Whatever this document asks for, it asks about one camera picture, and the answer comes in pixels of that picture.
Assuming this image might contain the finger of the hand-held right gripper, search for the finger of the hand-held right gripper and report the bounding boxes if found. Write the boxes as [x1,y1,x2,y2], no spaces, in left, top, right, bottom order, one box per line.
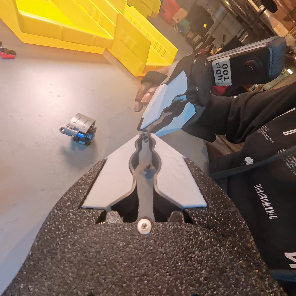
[138,70,188,131]
[153,102,197,137]

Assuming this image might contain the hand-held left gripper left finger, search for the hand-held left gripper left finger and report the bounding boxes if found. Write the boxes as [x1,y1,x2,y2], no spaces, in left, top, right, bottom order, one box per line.
[81,134,142,210]

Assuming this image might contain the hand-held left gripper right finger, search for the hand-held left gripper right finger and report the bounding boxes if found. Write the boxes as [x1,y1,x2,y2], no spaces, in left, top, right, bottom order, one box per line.
[150,133,207,210]

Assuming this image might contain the grey black wheel assembly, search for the grey black wheel assembly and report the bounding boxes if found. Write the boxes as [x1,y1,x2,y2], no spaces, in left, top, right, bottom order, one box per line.
[59,113,97,146]

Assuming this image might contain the person's right forearm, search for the person's right forearm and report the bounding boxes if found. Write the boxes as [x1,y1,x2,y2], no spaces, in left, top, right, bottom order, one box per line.
[183,88,296,144]

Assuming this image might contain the grey desk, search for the grey desk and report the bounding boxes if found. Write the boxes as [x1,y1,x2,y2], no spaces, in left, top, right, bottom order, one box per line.
[0,18,210,287]

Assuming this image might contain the person's right hand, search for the person's right hand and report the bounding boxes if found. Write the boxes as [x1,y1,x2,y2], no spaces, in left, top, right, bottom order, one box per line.
[134,65,172,113]

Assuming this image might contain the person's black printed sweatshirt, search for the person's black printed sweatshirt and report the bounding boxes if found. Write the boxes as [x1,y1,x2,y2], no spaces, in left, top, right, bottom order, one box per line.
[208,109,296,278]

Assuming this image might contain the stacked yellow bins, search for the stacked yellow bins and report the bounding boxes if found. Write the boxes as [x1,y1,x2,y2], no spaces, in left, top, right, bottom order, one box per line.
[111,0,161,18]

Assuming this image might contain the yellow bin with divider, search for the yellow bin with divider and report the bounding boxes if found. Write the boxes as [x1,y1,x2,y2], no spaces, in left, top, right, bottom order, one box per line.
[0,0,115,54]

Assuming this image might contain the pile of small brick pins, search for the pile of small brick pins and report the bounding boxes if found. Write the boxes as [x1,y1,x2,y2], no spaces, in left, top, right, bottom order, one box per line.
[0,41,17,60]

